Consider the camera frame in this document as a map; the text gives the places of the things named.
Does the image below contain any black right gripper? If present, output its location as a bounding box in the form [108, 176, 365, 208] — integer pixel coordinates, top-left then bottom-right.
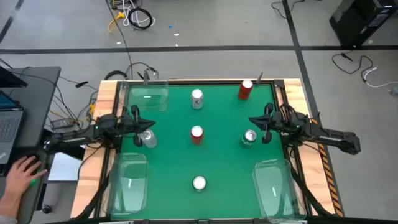
[248, 102, 283, 145]

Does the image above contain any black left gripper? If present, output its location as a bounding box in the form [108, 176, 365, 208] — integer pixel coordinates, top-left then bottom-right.
[123, 105, 157, 148]

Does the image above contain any silver Diet Coke can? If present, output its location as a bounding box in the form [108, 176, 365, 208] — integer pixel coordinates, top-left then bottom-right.
[139, 129, 158, 149]
[190, 88, 205, 110]

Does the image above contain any green Sprite can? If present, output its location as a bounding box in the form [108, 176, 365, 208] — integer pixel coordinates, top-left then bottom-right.
[239, 129, 257, 149]
[192, 175, 208, 192]

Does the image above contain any clear plastic bin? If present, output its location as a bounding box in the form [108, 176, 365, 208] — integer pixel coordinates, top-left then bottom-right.
[108, 152, 149, 216]
[251, 158, 307, 220]
[126, 80, 170, 112]

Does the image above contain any red Coca-Cola can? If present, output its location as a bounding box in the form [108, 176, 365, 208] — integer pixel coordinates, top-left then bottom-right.
[238, 79, 254, 101]
[190, 125, 205, 146]

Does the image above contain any person's forearm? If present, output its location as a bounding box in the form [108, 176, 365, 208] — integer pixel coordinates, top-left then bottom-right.
[0, 194, 21, 224]

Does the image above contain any green table mat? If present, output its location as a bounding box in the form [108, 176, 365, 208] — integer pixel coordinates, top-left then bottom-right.
[110, 83, 296, 220]

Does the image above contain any black power brick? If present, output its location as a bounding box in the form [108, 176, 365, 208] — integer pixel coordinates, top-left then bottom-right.
[50, 118, 75, 131]

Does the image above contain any yellow-black hazard tape strip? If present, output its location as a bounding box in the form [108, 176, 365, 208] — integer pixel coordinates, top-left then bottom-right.
[312, 119, 345, 218]

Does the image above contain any black desk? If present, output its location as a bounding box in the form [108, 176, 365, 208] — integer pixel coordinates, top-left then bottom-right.
[0, 66, 62, 224]

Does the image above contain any grey laptop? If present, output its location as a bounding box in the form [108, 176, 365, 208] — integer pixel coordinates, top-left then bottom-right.
[0, 90, 25, 166]

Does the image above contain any person's hand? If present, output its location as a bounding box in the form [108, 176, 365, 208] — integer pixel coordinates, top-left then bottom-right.
[5, 155, 48, 206]

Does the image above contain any black monitor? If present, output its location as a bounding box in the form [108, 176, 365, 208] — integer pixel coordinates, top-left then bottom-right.
[0, 66, 28, 89]

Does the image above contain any black cabinet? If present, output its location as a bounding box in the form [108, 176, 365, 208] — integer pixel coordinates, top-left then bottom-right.
[328, 0, 398, 48]

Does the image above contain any black cable loop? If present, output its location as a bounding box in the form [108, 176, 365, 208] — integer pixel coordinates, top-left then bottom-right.
[104, 70, 128, 81]

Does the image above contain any long black cable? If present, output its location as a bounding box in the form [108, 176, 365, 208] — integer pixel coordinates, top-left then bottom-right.
[104, 0, 134, 80]

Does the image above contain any black coiled cable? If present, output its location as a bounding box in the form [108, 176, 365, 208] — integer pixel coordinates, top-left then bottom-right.
[127, 6, 154, 31]

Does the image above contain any black cable with plug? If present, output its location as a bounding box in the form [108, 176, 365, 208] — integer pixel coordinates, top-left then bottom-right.
[331, 52, 374, 75]

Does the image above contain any black aluminium table frame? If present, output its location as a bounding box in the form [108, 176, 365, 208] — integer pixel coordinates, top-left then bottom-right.
[73, 78, 335, 224]

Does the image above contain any white coiled cable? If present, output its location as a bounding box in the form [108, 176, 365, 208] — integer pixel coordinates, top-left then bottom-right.
[122, 0, 156, 27]

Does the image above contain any yellow cable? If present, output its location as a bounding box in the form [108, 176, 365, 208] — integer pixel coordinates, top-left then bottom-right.
[108, 11, 126, 34]

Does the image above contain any white cable with plug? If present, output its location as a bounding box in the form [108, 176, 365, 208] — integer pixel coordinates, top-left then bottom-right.
[361, 66, 398, 90]

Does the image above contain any thin black cable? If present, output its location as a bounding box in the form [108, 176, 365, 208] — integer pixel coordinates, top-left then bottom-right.
[271, 0, 307, 19]

